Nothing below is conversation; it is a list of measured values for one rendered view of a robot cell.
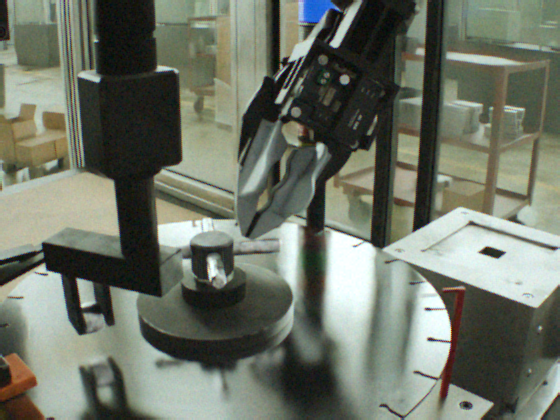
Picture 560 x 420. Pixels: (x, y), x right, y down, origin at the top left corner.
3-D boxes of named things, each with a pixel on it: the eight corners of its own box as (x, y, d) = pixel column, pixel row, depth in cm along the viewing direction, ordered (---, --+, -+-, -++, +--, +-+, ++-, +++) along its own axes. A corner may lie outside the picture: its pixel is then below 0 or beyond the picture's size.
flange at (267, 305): (266, 364, 36) (266, 330, 35) (109, 333, 39) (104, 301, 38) (309, 282, 46) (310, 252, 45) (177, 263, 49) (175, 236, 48)
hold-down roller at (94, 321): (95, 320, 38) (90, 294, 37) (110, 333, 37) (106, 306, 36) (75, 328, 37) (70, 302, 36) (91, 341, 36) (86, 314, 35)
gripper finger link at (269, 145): (215, 232, 42) (276, 114, 41) (209, 217, 48) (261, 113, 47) (255, 251, 43) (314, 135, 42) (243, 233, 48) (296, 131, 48)
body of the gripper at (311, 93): (271, 110, 39) (351, -42, 39) (252, 109, 48) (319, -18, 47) (367, 162, 41) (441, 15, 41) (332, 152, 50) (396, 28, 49)
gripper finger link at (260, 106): (222, 156, 45) (275, 54, 45) (220, 155, 47) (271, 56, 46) (276, 183, 47) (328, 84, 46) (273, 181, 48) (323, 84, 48)
